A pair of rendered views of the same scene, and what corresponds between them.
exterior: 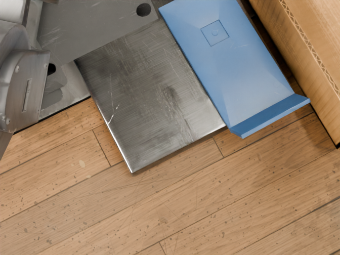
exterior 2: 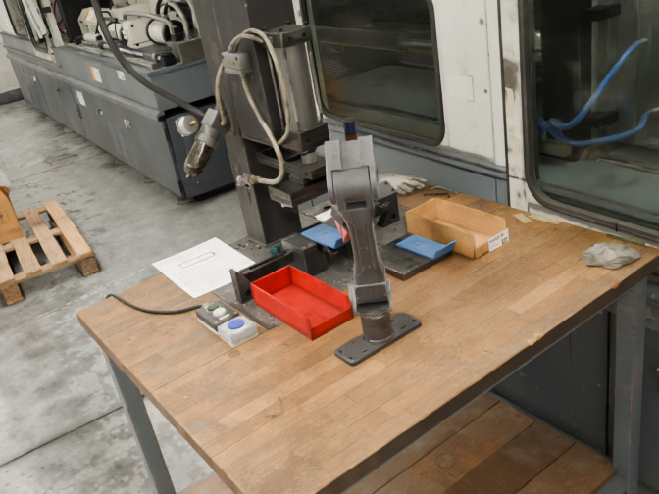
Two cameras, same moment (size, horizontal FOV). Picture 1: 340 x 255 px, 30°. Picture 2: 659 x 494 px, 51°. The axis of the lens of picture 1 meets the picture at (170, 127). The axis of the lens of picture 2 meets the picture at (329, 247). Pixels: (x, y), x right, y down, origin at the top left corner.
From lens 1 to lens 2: 142 cm
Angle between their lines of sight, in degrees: 49
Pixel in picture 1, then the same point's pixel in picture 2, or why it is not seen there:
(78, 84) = not seen: hidden behind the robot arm
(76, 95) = not seen: hidden behind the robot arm
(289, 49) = (445, 238)
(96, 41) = (383, 196)
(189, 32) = (409, 245)
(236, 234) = (447, 282)
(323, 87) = (458, 236)
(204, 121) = (423, 260)
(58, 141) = not seen: hidden behind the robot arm
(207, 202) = (433, 279)
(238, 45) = (427, 243)
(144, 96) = (399, 261)
